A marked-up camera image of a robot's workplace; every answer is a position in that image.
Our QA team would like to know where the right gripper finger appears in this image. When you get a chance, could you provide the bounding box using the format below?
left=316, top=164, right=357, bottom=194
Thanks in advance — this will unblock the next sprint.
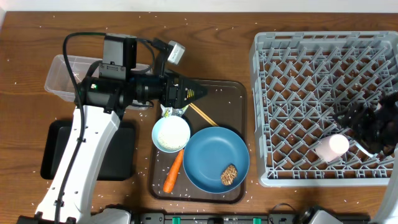
left=333, top=104, right=363, bottom=128
left=355, top=139, right=376, bottom=157

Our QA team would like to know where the green snack wrapper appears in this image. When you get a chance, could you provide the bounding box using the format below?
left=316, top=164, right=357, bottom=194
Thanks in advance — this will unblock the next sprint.
left=171, top=106, right=188, bottom=117

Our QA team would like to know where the pink cup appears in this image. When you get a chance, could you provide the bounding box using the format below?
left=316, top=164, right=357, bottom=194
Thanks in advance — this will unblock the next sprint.
left=315, top=134, right=349, bottom=162

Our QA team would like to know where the light blue rice bowl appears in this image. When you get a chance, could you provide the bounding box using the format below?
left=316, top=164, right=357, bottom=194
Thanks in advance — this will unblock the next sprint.
left=152, top=116, right=191, bottom=153

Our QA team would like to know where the orange carrot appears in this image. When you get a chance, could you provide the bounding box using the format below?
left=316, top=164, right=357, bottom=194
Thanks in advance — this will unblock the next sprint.
left=163, top=149, right=184, bottom=193

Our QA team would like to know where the white napkin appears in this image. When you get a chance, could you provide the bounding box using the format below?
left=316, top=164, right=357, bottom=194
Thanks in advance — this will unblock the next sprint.
left=160, top=105, right=172, bottom=117

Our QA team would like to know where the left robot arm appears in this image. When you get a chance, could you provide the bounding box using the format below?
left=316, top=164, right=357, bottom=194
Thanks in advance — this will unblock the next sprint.
left=18, top=33, right=207, bottom=224

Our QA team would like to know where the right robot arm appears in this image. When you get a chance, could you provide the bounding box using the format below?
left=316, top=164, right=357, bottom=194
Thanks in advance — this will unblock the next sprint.
left=333, top=92, right=397, bottom=223

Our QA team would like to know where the grey dishwasher rack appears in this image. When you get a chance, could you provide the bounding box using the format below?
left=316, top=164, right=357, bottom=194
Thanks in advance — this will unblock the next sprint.
left=249, top=31, right=397, bottom=187

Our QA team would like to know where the black waste tray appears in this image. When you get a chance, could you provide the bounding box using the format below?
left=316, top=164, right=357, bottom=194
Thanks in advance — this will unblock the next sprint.
left=40, top=120, right=136, bottom=181

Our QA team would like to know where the brown serving tray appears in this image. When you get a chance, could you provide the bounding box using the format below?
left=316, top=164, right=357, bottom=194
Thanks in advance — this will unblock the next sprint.
left=149, top=80, right=247, bottom=204

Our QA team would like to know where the large blue plate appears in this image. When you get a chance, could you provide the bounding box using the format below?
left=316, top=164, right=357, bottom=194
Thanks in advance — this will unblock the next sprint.
left=183, top=127, right=250, bottom=194

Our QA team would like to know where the brown mushroom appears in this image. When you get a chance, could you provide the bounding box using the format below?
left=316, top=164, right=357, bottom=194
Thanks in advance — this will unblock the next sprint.
left=221, top=164, right=238, bottom=185

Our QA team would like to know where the clear plastic bin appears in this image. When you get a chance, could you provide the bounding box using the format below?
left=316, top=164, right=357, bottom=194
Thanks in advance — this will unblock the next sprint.
left=44, top=54, right=153, bottom=111

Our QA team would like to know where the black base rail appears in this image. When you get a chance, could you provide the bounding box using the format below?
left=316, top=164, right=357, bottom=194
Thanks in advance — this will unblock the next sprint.
left=90, top=203, right=371, bottom=224

